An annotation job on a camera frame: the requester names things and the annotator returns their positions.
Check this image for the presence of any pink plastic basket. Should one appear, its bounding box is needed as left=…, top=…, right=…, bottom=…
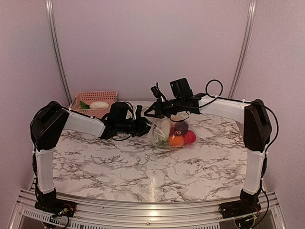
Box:
left=69, top=91, right=118, bottom=118

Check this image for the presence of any aluminium front rail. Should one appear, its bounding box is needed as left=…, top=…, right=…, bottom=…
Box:
left=9, top=187, right=286, bottom=229

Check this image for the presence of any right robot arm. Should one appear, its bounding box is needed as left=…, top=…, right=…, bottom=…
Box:
left=144, top=78, right=274, bottom=214

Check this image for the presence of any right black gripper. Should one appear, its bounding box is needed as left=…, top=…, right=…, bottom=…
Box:
left=143, top=97, right=183, bottom=119

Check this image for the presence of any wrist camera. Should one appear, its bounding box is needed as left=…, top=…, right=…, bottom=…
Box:
left=134, top=105, right=142, bottom=119
left=151, top=82, right=167, bottom=102

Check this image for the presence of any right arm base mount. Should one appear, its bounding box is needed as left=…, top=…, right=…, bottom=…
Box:
left=218, top=200, right=262, bottom=219

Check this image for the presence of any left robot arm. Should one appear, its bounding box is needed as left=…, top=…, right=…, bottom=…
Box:
left=30, top=101, right=151, bottom=212

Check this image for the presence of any left aluminium frame post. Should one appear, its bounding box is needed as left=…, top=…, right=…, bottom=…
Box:
left=45, top=0, right=72, bottom=104

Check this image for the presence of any white fake daikon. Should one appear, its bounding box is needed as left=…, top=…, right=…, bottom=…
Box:
left=90, top=101, right=109, bottom=109

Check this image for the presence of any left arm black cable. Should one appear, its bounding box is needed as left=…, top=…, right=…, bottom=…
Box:
left=30, top=101, right=139, bottom=153

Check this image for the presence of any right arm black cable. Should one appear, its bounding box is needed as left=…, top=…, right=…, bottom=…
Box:
left=166, top=79, right=279, bottom=153

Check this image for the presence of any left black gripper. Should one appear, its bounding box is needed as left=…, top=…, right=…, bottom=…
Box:
left=116, top=115, right=157, bottom=137

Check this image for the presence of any red fake apple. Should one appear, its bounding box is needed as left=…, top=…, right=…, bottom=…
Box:
left=183, top=130, right=197, bottom=145

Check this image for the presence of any aluminium frame post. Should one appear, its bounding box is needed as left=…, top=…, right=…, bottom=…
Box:
left=228, top=0, right=257, bottom=99
left=45, top=0, right=72, bottom=104

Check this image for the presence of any brown fake chocolate pastry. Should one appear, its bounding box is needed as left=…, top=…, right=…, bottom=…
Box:
left=173, top=121, right=189, bottom=136

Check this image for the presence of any right aluminium frame post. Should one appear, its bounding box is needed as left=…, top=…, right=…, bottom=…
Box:
left=228, top=0, right=257, bottom=99

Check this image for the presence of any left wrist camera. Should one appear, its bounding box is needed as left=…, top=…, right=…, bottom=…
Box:
left=134, top=105, right=142, bottom=119

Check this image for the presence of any clear zip top bag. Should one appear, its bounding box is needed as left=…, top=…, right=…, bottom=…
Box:
left=147, top=113, right=197, bottom=148

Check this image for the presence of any green fake vegetable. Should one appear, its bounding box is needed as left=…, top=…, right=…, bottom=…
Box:
left=80, top=101, right=90, bottom=110

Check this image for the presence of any orange fake fruit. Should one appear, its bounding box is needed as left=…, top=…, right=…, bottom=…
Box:
left=168, top=135, right=184, bottom=147

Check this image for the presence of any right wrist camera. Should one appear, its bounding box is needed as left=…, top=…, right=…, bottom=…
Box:
left=151, top=82, right=167, bottom=102

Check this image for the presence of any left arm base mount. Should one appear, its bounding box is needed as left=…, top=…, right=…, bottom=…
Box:
left=35, top=199, right=76, bottom=218

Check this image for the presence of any yellow fake lemon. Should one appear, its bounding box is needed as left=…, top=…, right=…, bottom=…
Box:
left=170, top=114, right=189, bottom=122

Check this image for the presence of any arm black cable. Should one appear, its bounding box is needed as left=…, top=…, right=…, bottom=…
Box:
left=30, top=101, right=139, bottom=153
left=166, top=79, right=279, bottom=153

